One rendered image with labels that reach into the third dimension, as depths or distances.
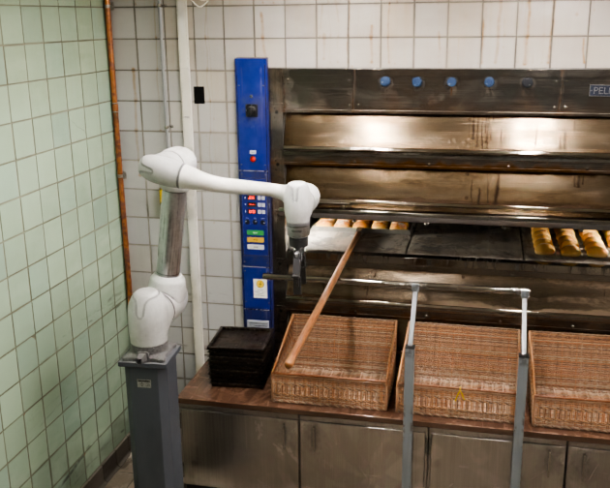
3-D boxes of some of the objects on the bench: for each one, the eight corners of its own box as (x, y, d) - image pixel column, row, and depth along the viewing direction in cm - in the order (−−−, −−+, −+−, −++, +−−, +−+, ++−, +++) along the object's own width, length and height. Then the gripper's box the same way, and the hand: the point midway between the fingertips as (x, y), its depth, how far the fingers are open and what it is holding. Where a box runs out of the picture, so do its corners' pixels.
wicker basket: (406, 369, 414) (407, 320, 407) (518, 379, 401) (522, 327, 394) (393, 413, 369) (394, 357, 361) (520, 426, 356) (524, 369, 348)
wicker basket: (291, 360, 426) (290, 312, 419) (398, 368, 415) (399, 319, 408) (269, 402, 381) (268, 349, 373) (388, 412, 369) (389, 357, 362)
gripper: (293, 228, 322) (294, 279, 327) (283, 244, 298) (285, 298, 303) (312, 228, 321) (313, 279, 326) (303, 244, 297) (305, 299, 302)
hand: (299, 286), depth 314 cm, fingers open, 13 cm apart
